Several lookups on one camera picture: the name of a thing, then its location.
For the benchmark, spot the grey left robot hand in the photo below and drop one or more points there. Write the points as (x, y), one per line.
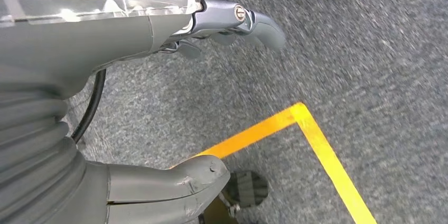
(87, 40)

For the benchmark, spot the yellow floor tape square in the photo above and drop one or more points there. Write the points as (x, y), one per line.
(325, 156)

